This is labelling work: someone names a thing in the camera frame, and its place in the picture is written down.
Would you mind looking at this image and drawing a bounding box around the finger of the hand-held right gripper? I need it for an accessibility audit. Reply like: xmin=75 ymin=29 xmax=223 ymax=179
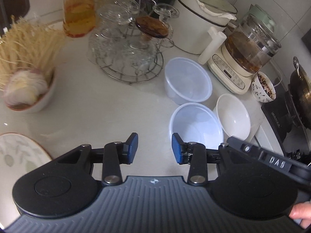
xmin=218 ymin=136 xmax=265 ymax=163

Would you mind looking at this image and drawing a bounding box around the black induction cooker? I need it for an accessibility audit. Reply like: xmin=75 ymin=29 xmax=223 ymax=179
xmin=261 ymin=95 xmax=311 ymax=151

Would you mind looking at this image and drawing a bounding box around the white electric cooking pot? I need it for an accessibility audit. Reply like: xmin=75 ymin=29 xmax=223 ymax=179
xmin=174 ymin=0 xmax=238 ymax=65

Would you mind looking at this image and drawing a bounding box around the translucent plastic bowl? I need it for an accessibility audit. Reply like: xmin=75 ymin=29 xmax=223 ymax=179
xmin=169 ymin=103 xmax=224 ymax=151
xmin=164 ymin=57 xmax=212 ymax=105

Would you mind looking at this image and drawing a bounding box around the sliced onion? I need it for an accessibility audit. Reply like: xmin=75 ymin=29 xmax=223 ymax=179
xmin=3 ymin=68 xmax=49 ymax=106

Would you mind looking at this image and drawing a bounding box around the white bowl with brown foot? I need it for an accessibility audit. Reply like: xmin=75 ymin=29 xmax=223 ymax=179
xmin=3 ymin=68 xmax=56 ymax=113

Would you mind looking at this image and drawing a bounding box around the person's right hand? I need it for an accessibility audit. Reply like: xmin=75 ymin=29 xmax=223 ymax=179
xmin=290 ymin=200 xmax=311 ymax=229

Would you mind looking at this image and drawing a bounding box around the red lid plastic jar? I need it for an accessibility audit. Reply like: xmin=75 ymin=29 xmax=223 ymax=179
xmin=61 ymin=0 xmax=96 ymax=38

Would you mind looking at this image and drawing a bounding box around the leaf print small bowl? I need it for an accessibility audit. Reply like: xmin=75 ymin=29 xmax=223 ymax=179
xmin=251 ymin=71 xmax=277 ymax=102

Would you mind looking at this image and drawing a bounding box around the amber glass cup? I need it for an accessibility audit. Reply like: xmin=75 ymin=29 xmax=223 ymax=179
xmin=135 ymin=16 xmax=169 ymax=39

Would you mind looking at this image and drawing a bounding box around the cream kettle base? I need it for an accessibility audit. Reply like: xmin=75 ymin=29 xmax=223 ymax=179
xmin=207 ymin=46 xmax=258 ymax=95

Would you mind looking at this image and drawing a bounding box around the dark metal wok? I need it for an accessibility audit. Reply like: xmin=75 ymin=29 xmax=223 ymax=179
xmin=288 ymin=56 xmax=311 ymax=127

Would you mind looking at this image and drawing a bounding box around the metal wire cup rack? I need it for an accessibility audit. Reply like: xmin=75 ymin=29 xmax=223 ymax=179
xmin=93 ymin=46 xmax=164 ymax=84

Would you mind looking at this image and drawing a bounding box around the plain white ceramic bowl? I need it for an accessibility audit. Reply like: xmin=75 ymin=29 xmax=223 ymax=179
xmin=216 ymin=93 xmax=251 ymax=142

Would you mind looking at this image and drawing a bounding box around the glass electric kettle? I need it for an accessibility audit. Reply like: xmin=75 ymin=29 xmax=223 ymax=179
xmin=225 ymin=13 xmax=282 ymax=74

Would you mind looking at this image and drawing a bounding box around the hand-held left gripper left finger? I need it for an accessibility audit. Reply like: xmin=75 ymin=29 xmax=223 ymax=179
xmin=52 ymin=132 xmax=139 ymax=185

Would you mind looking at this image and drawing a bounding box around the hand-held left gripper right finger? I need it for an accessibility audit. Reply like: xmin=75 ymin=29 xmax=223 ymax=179
xmin=171 ymin=133 xmax=221 ymax=185

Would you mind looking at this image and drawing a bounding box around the cluster of clear glass cups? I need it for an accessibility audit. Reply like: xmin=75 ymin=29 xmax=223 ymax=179
xmin=87 ymin=0 xmax=180 ymax=71

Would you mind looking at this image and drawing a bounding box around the dark cutting board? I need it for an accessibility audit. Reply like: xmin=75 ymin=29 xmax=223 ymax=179
xmin=0 ymin=0 xmax=31 ymax=30

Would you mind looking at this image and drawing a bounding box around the leaf pattern ceramic plate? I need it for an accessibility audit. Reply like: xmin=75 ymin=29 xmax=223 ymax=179
xmin=0 ymin=133 xmax=53 ymax=187

